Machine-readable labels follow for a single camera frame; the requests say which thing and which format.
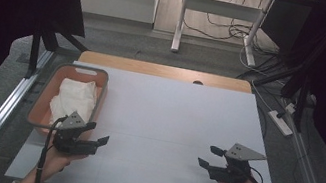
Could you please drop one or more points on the person's left hand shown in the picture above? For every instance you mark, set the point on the person's left hand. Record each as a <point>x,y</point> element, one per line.
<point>56,164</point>

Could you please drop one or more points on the orange basket with grey rim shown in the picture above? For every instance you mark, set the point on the orange basket with grey rim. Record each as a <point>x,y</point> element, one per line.
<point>48,98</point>

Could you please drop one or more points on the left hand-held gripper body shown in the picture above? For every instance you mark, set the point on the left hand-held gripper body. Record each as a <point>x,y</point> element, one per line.
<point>72,145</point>

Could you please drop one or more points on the black metal stand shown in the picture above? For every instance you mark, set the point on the black metal stand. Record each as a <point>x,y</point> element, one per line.
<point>300,109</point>
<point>34,55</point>

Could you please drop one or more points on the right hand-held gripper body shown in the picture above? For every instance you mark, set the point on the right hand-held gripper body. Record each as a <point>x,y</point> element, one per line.
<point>231,171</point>

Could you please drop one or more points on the white plug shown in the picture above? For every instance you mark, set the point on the white plug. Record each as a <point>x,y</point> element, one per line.
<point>290,108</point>

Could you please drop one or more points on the white baby romper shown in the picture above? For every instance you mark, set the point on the white baby romper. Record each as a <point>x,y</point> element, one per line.
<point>76,98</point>

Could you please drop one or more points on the white table mat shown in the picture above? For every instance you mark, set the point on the white table mat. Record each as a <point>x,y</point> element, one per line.
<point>164,112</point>

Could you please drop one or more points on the white desk frame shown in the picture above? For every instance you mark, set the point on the white desk frame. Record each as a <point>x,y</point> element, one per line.
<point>221,8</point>

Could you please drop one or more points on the white power strip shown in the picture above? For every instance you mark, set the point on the white power strip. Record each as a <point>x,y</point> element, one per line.
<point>280,123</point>

